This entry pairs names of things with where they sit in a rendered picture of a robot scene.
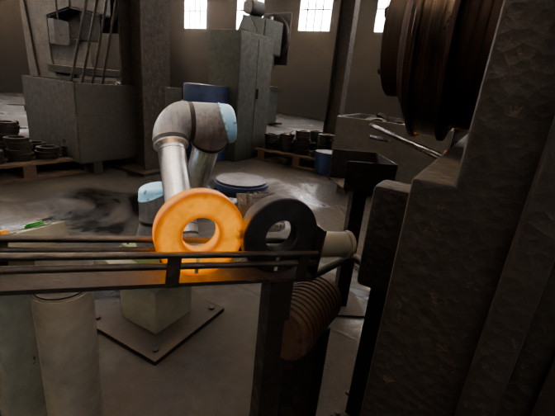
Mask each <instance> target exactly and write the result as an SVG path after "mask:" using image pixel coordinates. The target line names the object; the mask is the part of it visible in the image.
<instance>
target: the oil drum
mask: <svg viewBox="0 0 555 416"><path fill-rule="evenodd" d="M229 94H230V89H229V87H222V86H215V85H209V84H202V83H184V84H183V100H184V101H185V102H208V103H218V102H219V103H221V104H228V105H229ZM188 144H189V145H188V147H187V149H186V152H187V158H188V159H190V154H191V151H192V144H191V142H188ZM226 146H227V143H226ZM226 146H225V148H224V149H223V150H222V151H221V152H220V153H218V155H217V158H216V162H219V161H224V160H226Z"/></svg>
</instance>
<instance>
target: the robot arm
mask: <svg viewBox="0 0 555 416"><path fill-rule="evenodd" d="M236 136H237V123H236V117H235V112H234V110H233V108H232V106H230V105H228V104H221V103H219V102H218V103H208V102H185V101H180V102H175V103H173V104H171V105H169V106H167V107H166V108H165V109H164V110H163V111H162V112H161V113H160V115H159V117H158V119H157V120H156V122H155V124H154V129H153V138H152V140H153V146H154V150H155V151H157V152H158V155H159V166H160V173H161V179H162V182H151V183H148V184H145V185H144V186H142V187H141V188H140V189H139V191H138V203H139V222H140V224H139V228H138V230H137V235H136V236H152V229H153V223H154V218H155V216H156V215H157V213H158V211H159V209H160V208H161V206H162V205H163V204H164V203H165V202H166V201H167V200H168V199H170V198H171V197H172V196H174V195H176V194H178V193H179V192H181V191H185V190H188V189H192V188H209V189H211V188H210V187H209V186H208V183H209V181H210V178H211V173H212V170H213V168H214V165H215V162H216V158H217V155H218V153H220V152H221V151H222V150H223V149H224V148H225V146H226V143H234V142H235V140H236ZM188 142H191V144H192V151H191V154H190V159H189V162H187V152H186V149H187V147H188V145H189V144H188ZM274 194H275V192H268V191H257V192H255V191H253V192H250V191H248V193H236V198H231V197H230V198H229V199H230V200H231V201H232V202H233V203H234V204H235V206H236V207H237V208H238V210H239V211H240V214H241V216H242V218H244V216H245V214H246V213H247V211H248V210H249V209H250V207H251V206H253V205H254V204H255V203H256V202H257V201H259V200H261V199H263V198H264V197H266V196H271V195H274ZM284 229H285V222H284V221H279V222H277V223H276V224H275V225H273V226H272V227H271V228H270V229H269V231H268V232H280V231H282V230H284ZM183 237H199V232H198V227H197V219H195V220H193V221H191V222H190V223H189V224H188V225H187V226H186V227H185V229H184V231H183Z"/></svg>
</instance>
